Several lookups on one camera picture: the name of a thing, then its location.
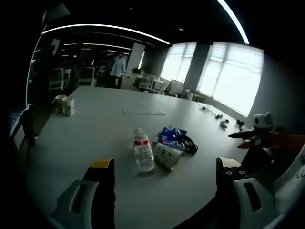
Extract clear plastic water bottle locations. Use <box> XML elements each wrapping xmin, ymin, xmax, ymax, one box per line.
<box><xmin>132</xmin><ymin>128</ymin><xmax>155</xmax><ymax>175</ymax></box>

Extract person's white printed shirt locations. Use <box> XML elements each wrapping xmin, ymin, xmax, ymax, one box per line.
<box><xmin>274</xmin><ymin>145</ymin><xmax>305</xmax><ymax>229</ymax></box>

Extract white office chair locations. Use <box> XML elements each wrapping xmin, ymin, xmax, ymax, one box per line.
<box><xmin>140</xmin><ymin>73</ymin><xmax>157</xmax><ymax>91</ymax></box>
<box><xmin>166</xmin><ymin>80</ymin><xmax>184</xmax><ymax>95</ymax></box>
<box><xmin>78</xmin><ymin>66</ymin><xmax>96</xmax><ymax>86</ymax></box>
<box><xmin>49</xmin><ymin>67</ymin><xmax>72</xmax><ymax>91</ymax></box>

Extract green potted plant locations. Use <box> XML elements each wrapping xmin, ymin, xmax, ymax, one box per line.
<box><xmin>132</xmin><ymin>66</ymin><xmax>146</xmax><ymax>76</ymax></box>

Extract large bright window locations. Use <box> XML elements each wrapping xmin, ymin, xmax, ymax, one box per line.
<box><xmin>197</xmin><ymin>42</ymin><xmax>265</xmax><ymax>117</ymax></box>

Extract narrow bright window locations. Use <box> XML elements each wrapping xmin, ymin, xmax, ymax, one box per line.
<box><xmin>161</xmin><ymin>42</ymin><xmax>198</xmax><ymax>84</ymax></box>

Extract white charger with cable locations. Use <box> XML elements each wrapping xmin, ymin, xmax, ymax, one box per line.
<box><xmin>199</xmin><ymin>105</ymin><xmax>216</xmax><ymax>117</ymax></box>

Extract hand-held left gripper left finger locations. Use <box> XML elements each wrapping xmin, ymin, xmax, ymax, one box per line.
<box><xmin>49</xmin><ymin>158</ymin><xmax>117</xmax><ymax>229</ymax></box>

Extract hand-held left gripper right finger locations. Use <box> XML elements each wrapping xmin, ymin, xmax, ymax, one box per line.
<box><xmin>215</xmin><ymin>156</ymin><xmax>278</xmax><ymax>229</ymax></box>

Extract long ceiling light strip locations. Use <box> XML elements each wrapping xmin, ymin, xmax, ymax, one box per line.
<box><xmin>42</xmin><ymin>23</ymin><xmax>171</xmax><ymax>45</ymax></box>

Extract white table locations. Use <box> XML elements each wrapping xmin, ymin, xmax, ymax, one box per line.
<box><xmin>25</xmin><ymin>85</ymin><xmax>254</xmax><ymax>229</ymax></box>

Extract black cable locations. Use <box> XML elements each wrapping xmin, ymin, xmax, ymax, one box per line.
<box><xmin>177</xmin><ymin>134</ymin><xmax>199</xmax><ymax>156</ymax></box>

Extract clear blue plastic packet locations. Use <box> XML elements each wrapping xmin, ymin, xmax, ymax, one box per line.
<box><xmin>166</xmin><ymin>128</ymin><xmax>188</xmax><ymax>152</ymax></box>

